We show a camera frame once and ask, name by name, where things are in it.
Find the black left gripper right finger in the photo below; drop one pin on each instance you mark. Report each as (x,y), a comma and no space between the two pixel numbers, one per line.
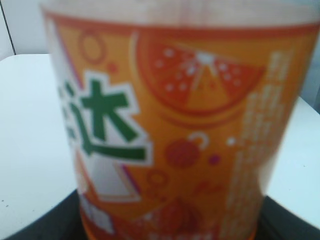
(277,223)

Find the orange soda plastic bottle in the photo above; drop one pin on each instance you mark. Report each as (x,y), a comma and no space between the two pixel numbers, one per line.
(175,109)

